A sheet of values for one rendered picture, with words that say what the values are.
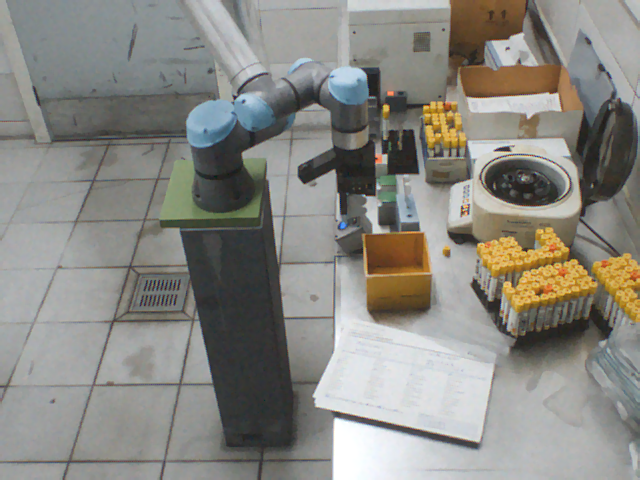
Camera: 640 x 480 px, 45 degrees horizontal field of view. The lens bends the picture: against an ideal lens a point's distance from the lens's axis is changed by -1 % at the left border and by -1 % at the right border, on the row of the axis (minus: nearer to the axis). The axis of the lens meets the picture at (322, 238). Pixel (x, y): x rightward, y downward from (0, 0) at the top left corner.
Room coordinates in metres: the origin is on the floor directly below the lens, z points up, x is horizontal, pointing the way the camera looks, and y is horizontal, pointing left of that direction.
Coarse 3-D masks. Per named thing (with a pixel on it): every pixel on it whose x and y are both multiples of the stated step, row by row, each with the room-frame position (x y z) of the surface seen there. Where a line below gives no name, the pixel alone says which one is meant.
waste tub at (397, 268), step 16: (368, 240) 1.24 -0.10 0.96; (384, 240) 1.24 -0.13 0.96; (400, 240) 1.24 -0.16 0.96; (416, 240) 1.24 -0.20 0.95; (368, 256) 1.24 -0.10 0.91; (384, 256) 1.24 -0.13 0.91; (400, 256) 1.24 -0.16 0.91; (416, 256) 1.24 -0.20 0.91; (368, 272) 1.23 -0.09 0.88; (384, 272) 1.22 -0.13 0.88; (400, 272) 1.22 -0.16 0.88; (416, 272) 1.22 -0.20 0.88; (432, 272) 1.12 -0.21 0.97; (368, 288) 1.12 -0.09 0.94; (384, 288) 1.12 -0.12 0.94; (400, 288) 1.11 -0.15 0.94; (416, 288) 1.11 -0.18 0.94; (368, 304) 1.12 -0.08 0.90; (384, 304) 1.12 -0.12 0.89; (400, 304) 1.11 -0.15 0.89; (416, 304) 1.11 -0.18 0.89
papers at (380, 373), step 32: (352, 320) 1.08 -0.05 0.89; (352, 352) 0.99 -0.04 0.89; (384, 352) 0.99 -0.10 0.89; (416, 352) 0.98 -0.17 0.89; (448, 352) 0.98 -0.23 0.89; (320, 384) 0.92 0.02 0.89; (352, 384) 0.92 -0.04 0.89; (384, 384) 0.91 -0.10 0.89; (416, 384) 0.91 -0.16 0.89; (448, 384) 0.90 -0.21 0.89; (480, 384) 0.90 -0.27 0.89; (384, 416) 0.84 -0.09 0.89; (416, 416) 0.84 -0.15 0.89; (448, 416) 0.83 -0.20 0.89; (480, 416) 0.83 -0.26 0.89
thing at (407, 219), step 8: (400, 200) 1.35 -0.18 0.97; (408, 200) 1.35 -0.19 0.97; (400, 208) 1.33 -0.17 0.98; (408, 208) 1.32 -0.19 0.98; (416, 208) 1.32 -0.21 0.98; (400, 216) 1.30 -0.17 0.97; (408, 216) 1.30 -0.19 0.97; (416, 216) 1.29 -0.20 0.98; (400, 224) 1.29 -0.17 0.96; (408, 224) 1.28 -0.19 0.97; (416, 224) 1.28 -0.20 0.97
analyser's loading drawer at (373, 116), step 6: (372, 90) 1.96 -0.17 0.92; (372, 96) 1.93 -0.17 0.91; (372, 102) 1.86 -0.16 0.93; (372, 108) 1.82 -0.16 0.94; (372, 114) 1.82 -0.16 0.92; (378, 114) 1.83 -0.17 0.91; (372, 120) 1.76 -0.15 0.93; (378, 120) 1.76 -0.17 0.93; (372, 126) 1.76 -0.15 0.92; (378, 126) 1.76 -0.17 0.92; (372, 132) 1.76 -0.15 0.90; (378, 132) 1.76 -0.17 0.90
